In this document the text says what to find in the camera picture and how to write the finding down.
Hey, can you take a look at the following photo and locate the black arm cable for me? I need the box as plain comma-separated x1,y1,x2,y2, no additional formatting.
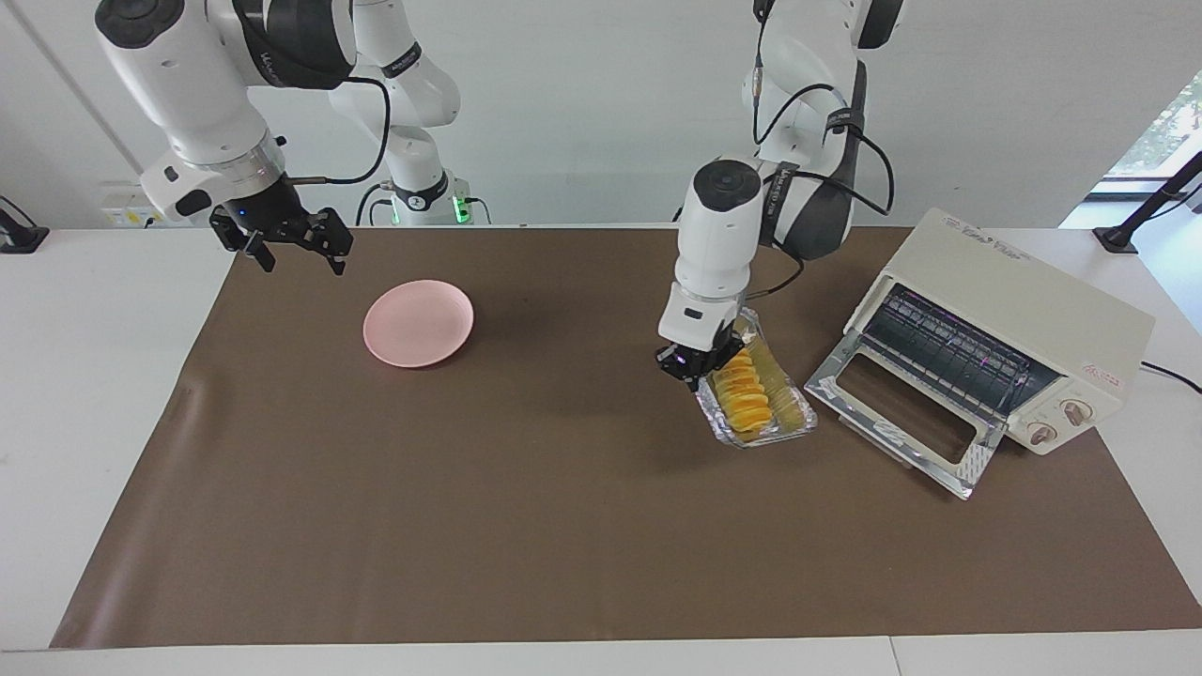
282,77,392,185
751,0,898,301

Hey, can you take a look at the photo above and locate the glass oven door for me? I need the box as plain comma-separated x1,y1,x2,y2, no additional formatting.
804,329,1008,500

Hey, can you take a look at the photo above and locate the cream toaster oven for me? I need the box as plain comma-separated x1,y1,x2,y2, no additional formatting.
843,208,1156,457

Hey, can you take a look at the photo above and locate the black angled stand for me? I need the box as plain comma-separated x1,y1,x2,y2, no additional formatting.
1094,150,1202,254

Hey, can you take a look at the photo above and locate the black oven power cable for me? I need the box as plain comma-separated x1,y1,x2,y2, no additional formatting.
1139,360,1202,395

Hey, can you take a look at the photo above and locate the black desk clamp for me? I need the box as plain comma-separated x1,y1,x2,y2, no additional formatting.
0,195,50,254

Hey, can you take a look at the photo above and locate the metal oven rack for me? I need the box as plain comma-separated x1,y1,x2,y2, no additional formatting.
862,286,1060,419

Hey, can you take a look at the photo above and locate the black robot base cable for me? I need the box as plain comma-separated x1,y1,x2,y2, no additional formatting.
355,181,395,226

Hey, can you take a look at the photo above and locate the brown table mat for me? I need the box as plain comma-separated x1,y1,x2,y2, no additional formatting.
49,225,1202,649

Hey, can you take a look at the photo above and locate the aluminium foil tray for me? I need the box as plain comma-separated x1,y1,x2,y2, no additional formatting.
693,308,819,450

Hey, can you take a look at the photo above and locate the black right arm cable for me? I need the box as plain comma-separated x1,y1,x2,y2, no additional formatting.
282,77,392,185

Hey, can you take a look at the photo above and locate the pink round plate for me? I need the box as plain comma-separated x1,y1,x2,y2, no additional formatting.
363,280,475,369

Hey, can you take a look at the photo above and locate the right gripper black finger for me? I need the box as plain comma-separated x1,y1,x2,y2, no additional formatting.
305,208,355,276
208,205,277,274

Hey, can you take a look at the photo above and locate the white wall socket box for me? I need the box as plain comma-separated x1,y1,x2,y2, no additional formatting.
101,183,159,228

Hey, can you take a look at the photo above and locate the golden ridged bread loaf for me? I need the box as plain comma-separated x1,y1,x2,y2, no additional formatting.
709,347,785,435

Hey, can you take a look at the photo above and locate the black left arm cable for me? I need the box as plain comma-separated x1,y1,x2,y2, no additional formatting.
751,0,898,301

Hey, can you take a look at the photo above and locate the bright window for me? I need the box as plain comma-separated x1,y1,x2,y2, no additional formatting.
1094,70,1202,203

